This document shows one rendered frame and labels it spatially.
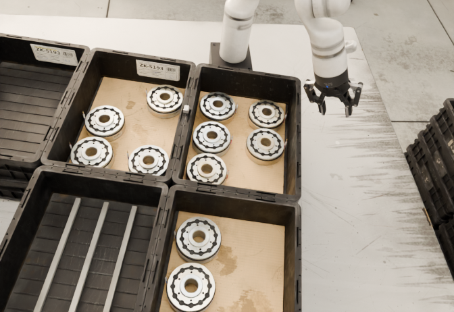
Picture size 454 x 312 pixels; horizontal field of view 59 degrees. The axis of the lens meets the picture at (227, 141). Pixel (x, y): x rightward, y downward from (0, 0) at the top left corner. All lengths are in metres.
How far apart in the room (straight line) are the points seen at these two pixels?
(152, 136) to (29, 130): 0.32
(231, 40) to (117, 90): 0.38
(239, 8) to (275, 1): 1.88
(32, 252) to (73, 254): 0.09
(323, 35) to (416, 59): 2.19
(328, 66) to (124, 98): 0.60
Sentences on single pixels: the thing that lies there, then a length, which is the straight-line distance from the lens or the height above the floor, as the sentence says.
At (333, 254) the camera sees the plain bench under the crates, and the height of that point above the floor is 0.70.
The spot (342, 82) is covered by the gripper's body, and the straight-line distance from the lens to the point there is 0.94.
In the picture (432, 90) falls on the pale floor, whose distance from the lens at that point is 2.86.
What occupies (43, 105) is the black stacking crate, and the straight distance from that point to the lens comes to 1.24.
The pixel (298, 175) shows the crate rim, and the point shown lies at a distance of 0.97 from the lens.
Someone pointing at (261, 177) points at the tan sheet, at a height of 0.83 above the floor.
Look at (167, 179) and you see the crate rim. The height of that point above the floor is 0.93.
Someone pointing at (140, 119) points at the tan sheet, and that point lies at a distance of 1.15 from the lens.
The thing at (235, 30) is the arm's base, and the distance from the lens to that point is 1.27.
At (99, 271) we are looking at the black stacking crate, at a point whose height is 0.83.
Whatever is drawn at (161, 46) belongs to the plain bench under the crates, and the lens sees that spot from 1.55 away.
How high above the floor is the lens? 1.72
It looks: 54 degrees down
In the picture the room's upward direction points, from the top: 10 degrees clockwise
